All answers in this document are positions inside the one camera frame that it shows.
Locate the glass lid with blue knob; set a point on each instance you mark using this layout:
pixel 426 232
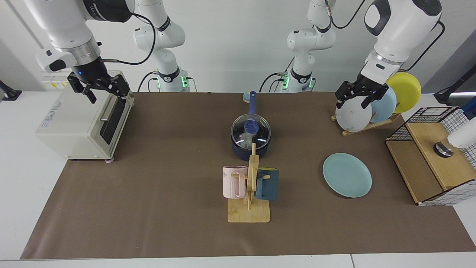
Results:
pixel 260 130

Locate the white vermicelli bundle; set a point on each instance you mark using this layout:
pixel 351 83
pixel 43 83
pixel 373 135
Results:
pixel 247 140

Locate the grey plate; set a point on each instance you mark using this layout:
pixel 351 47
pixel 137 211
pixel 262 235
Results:
pixel 351 117

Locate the light blue plate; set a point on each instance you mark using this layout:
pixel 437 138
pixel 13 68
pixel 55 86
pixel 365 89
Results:
pixel 385 108

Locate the wooden plate rack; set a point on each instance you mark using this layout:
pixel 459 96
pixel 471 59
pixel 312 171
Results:
pixel 372 126

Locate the yellow plate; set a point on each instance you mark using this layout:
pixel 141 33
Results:
pixel 407 91

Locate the teal plate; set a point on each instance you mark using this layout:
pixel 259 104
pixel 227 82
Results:
pixel 347 175

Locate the pale toaster oven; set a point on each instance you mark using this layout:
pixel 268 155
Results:
pixel 70 123

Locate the black pole stand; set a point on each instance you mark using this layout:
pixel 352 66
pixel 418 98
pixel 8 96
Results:
pixel 444 95

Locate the black clamp stand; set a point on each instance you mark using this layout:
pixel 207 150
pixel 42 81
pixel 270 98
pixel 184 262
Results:
pixel 9 93

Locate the small blue round thing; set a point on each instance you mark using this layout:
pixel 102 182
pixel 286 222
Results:
pixel 244 98

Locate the blue object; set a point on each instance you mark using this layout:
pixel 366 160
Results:
pixel 469 108

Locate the dark teal cup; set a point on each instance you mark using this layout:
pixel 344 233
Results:
pixel 268 186

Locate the brown table cloth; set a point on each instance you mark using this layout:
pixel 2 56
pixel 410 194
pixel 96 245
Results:
pixel 148 208

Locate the pink cup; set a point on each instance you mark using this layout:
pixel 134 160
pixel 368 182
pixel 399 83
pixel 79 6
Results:
pixel 232 184

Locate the wooden cup stand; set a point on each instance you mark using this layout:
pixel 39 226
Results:
pixel 249 214

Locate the white wall socket panel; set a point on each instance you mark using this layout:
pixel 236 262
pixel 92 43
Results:
pixel 52 82

